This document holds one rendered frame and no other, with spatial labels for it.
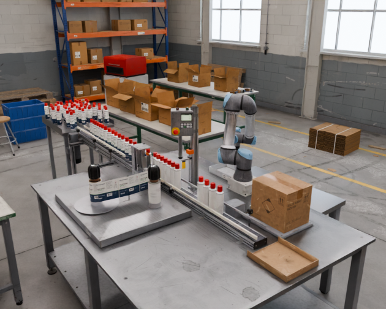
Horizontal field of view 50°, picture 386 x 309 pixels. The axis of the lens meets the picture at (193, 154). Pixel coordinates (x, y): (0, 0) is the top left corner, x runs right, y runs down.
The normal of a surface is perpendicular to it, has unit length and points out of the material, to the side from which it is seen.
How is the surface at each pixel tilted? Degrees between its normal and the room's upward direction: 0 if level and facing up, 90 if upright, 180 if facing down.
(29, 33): 90
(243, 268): 0
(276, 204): 90
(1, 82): 90
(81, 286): 1
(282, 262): 0
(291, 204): 90
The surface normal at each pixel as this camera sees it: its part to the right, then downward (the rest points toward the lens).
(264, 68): -0.77, 0.22
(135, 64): 0.78, 0.22
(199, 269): 0.00, -0.94
